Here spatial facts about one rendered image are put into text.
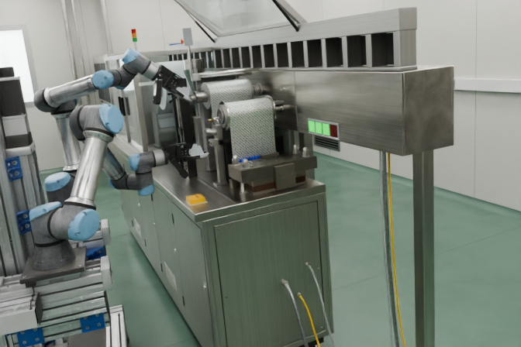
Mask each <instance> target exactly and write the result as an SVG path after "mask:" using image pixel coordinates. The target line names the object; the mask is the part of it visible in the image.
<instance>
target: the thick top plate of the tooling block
mask: <svg viewBox="0 0 521 347"><path fill-rule="evenodd" d="M248 163H249V167H250V168H248V169H242V167H243V166H242V164H243V162H240V165H236V166H233V165H232V164H228V169H229V176H230V177H232V178H233V179H234V180H237V181H239V182H240V183H241V184H244V183H248V182H252V181H256V180H263V179H267V178H270V177H274V167H276V166H280V165H284V164H288V163H294V164H295V172H299V171H303V170H310V169H314V168H317V158H316V156H315V155H312V154H309V156H307V157H303V156H302V151H299V153H297V154H294V153H285V154H281V155H279V156H275V157H270V158H266V159H255V160H248Z"/></svg>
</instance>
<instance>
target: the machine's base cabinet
mask: <svg viewBox="0 0 521 347"><path fill-rule="evenodd" d="M120 196H121V201H122V210H123V216H124V221H125V223H126V224H127V225H128V227H129V229H130V231H131V232H132V234H133V236H134V237H135V239H136V240H137V242H138V243H139V245H140V247H141V249H142V250H143V252H144V253H145V255H146V257H147V258H148V260H149V261H150V263H151V265H152V267H153V268H154V269H155V271H156V273H157V275H158V276H159V277H160V280H161V281H162V283H163V284H164V286H165V287H166V289H167V291H168V293H169V294H170V295H171V297H172V299H173V301H174V302H175V303H176V305H177V307H178V309H179V311H180V312H181V313H182V315H183V317H184V318H185V320H186V321H187V323H188V325H189V327H190V328H191V330H192V331H193V333H194V335H195V337H196V338H197V339H198V341H199V343H200V345H201V346H202V347H305V345H304V342H303V340H302V335H301V332H300V329H299V326H298V320H297V317H296V313H295V309H294V306H293V303H292V299H291V297H290V295H289V293H288V291H287V289H286V287H284V286H283V285H282V283H283V281H284V280H287V281H288V285H289V287H290V288H291V290H292V293H293V295H294V297H295V301H296V304H297V306H298V311H299V314H300V318H301V321H302V326H303V329H304V333H305V337H306V340H307V342H308V346H309V347H317V345H318V344H317V341H316V337H315V335H314V332H313V329H312V324H311V321H310V319H309V315H308V312H307V310H306V308H305V305H304V304H303V302H302V299H301V298H300V297H298V296H297V293H298V292H300V293H301V294H302V298H303V300H304V301H305V303H306V305H307V308H308V309H309V313H310V315H311V318H312V322H313V325H314V328H315V331H316V335H317V338H318V340H319V344H320V343H322V342H324V341H323V337H325V336H327V335H329V331H328V328H327V325H326V320H325V317H324V313H323V307H322V304H321V300H320V297H319V292H318V288H317V286H316V282H315V279H314V277H313V275H312V272H311V270H310V269H309V268H308V267H307V266H306V265H305V264H306V263H311V267H312V270H313V272H314V274H315V275H316V279H317V280H318V284H319V288H320V291H321V294H322V297H323V303H324V307H325V310H326V316H327V319H328V322H329V326H330V331H331V333H332V334H333V333H334V329H333V302H332V288H331V275H330V248H329V234H328V221H327V206H326V192H323V193H320V194H314V195H311V196H307V197H303V198H298V199H294V200H290V201H285V202H281V203H277V204H272V205H268V206H265V207H261V208H255V209H252V210H249V211H242V212H239V213H236V214H232V215H226V216H222V217H219V218H213V219H209V220H206V221H203V222H196V223H195V222H194V221H193V220H191V219H190V218H189V217H188V216H187V215H186V214H185V213H184V212H183V211H182V210H181V209H180V208H179V207H178V206H177V205H176V204H175V203H174V202H173V201H172V200H171V199H170V198H169V197H168V196H166V195H165V194H164V193H163V192H162V191H161V190H160V189H159V188H158V187H157V186H156V185H154V192H153V193H152V194H150V195H147V196H140V195H138V192H137V191H136V190H120Z"/></svg>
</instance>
